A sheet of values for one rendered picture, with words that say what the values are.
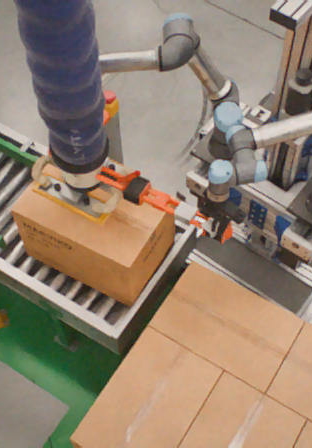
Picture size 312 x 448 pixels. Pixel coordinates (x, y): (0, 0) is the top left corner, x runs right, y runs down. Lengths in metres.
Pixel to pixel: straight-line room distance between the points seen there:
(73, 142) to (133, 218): 0.60
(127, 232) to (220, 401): 0.82
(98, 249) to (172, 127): 1.77
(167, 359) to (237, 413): 0.38
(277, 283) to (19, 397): 1.46
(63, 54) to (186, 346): 1.50
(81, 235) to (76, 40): 1.03
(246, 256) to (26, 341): 1.27
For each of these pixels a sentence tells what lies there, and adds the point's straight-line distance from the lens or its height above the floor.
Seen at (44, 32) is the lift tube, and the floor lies 2.02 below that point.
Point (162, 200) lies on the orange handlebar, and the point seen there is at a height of 1.26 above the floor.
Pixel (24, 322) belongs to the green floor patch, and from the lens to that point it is 3.72.
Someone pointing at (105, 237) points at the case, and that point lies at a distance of 2.80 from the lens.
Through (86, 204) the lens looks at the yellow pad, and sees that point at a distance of 2.65.
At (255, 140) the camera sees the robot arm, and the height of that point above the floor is 1.58.
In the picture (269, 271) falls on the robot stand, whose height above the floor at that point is 0.21.
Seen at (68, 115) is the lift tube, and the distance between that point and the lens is 2.25.
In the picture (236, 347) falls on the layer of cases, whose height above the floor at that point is 0.54.
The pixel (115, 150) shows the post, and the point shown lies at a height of 0.67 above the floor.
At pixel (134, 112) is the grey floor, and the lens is 4.46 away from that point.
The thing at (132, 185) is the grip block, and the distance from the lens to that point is 2.55.
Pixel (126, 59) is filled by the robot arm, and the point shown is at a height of 1.59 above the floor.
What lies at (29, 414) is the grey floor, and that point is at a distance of 3.54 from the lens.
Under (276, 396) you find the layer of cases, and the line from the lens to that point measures 2.97.
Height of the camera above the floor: 3.34
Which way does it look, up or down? 58 degrees down
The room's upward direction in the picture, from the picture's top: 2 degrees counter-clockwise
